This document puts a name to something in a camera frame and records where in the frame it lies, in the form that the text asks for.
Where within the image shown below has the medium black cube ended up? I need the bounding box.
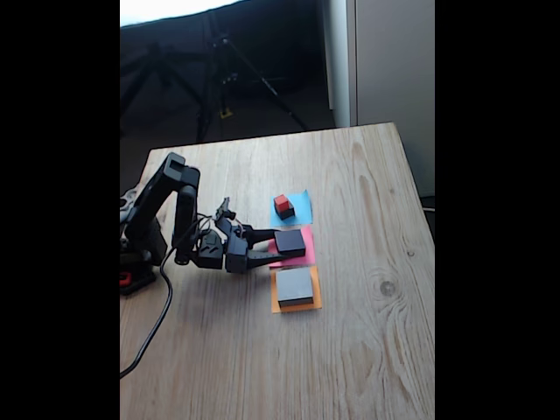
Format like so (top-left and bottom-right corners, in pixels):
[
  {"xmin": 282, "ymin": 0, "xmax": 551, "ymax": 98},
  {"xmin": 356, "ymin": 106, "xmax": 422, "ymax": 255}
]
[{"xmin": 273, "ymin": 228, "xmax": 307, "ymax": 259}]

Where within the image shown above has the large grey cube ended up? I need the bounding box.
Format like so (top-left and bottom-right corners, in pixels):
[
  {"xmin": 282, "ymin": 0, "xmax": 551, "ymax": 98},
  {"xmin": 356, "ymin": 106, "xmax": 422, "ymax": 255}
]
[{"xmin": 276, "ymin": 266, "xmax": 315, "ymax": 309}]

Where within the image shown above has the pink paper sheet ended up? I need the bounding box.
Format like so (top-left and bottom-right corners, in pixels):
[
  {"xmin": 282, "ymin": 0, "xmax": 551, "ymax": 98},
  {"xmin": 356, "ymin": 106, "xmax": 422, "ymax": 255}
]
[{"xmin": 267, "ymin": 226, "xmax": 316, "ymax": 269}]

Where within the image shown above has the blue paper sheet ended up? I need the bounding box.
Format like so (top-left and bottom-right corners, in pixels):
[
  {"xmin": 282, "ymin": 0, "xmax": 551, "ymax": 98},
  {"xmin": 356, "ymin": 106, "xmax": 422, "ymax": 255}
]
[{"xmin": 269, "ymin": 190, "xmax": 314, "ymax": 228}]

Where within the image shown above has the orange paper sheet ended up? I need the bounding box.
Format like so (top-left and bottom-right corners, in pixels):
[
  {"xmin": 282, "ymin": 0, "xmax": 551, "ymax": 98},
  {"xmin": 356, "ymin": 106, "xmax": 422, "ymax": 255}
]
[{"xmin": 270, "ymin": 265, "xmax": 323, "ymax": 314}]

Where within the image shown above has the black tripod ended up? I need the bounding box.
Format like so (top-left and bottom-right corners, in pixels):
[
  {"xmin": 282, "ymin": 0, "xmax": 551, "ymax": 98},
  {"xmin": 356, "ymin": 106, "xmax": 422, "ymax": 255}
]
[{"xmin": 192, "ymin": 34, "xmax": 310, "ymax": 144}]

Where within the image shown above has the black light stand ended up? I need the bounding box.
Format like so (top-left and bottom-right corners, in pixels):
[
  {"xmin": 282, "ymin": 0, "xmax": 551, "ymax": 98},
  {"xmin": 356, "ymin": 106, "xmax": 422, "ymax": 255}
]
[{"xmin": 120, "ymin": 41, "xmax": 198, "ymax": 128}]

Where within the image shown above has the white cabinet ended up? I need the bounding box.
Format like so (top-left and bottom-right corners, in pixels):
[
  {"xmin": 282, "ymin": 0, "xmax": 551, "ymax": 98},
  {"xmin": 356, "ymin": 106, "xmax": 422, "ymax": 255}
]
[{"xmin": 323, "ymin": 0, "xmax": 436, "ymax": 198}]

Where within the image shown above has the bright white light panel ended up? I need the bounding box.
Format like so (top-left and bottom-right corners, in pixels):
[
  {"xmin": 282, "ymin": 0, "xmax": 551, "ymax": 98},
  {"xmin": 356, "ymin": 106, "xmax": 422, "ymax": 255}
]
[{"xmin": 120, "ymin": 0, "xmax": 246, "ymax": 27}]

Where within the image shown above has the small gripper camera board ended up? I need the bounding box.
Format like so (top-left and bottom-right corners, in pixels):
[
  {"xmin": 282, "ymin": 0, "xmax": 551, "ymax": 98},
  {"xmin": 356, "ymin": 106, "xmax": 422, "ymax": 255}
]
[{"xmin": 213, "ymin": 197, "xmax": 237, "ymax": 222}]

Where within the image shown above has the black cable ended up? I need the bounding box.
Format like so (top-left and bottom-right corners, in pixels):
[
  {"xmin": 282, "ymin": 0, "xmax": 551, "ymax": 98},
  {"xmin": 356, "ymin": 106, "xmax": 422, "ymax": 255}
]
[{"xmin": 120, "ymin": 216, "xmax": 214, "ymax": 380}]

